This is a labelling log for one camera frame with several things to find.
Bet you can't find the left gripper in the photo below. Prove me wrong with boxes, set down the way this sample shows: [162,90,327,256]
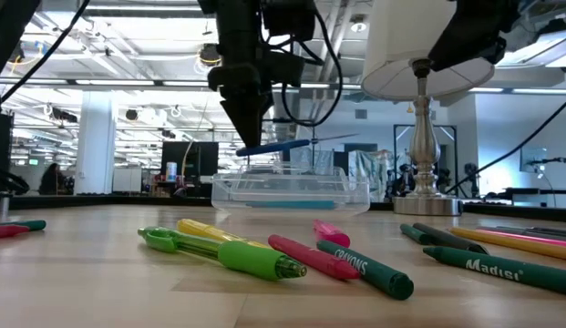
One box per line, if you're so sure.
[208,63,274,149]

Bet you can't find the blue handled scissors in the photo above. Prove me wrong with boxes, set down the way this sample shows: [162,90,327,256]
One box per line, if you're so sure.
[235,133,359,158]

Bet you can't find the clear plastic supply box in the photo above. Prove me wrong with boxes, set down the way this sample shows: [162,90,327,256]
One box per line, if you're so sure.
[211,161,371,219]

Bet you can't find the yellow pen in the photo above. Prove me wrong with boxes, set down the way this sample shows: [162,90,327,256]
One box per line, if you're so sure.
[176,218,271,251]

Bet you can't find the green pen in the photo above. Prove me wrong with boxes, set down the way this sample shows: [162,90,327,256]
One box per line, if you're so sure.
[137,225,308,282]

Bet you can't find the pink highlighter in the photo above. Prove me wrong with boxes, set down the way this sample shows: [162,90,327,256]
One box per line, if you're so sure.
[313,219,352,249]

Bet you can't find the red crayon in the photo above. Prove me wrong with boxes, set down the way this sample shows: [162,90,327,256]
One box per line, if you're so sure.
[267,234,361,281]
[0,223,32,241]

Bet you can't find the green crayon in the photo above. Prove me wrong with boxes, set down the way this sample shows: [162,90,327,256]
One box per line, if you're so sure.
[316,240,415,302]
[399,222,433,246]
[3,220,47,232]
[422,246,566,297]

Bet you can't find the black monitor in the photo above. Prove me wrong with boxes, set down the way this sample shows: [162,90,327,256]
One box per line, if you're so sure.
[160,140,220,198]

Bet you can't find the white cabinet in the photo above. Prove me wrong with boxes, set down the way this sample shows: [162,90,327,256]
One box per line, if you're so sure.
[112,167,143,194]

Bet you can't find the clear plastic sheet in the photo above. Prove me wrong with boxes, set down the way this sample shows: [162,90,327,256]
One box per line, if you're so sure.
[348,149,396,202]

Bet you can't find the white column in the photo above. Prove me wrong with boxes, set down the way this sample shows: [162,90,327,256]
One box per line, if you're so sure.
[74,90,118,196]

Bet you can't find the white shade table lamp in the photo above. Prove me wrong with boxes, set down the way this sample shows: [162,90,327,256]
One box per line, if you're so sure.
[360,0,496,217]

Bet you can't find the person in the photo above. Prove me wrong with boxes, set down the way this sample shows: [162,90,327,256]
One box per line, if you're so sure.
[38,162,66,196]

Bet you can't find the black tripod equipment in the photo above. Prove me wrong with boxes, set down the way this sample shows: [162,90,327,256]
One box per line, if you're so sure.
[462,162,479,198]

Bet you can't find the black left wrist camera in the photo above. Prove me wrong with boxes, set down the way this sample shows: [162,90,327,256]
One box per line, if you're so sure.
[263,48,307,88]

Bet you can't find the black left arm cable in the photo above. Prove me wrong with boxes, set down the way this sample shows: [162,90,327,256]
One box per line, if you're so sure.
[0,0,91,105]

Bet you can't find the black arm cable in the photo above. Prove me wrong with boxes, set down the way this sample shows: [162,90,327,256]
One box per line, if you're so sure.
[0,0,91,105]
[444,93,566,195]

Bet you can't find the thick black cable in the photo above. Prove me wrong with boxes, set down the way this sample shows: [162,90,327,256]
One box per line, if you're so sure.
[0,166,32,196]

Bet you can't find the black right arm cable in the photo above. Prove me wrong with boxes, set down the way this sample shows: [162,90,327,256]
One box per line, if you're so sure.
[444,93,566,195]

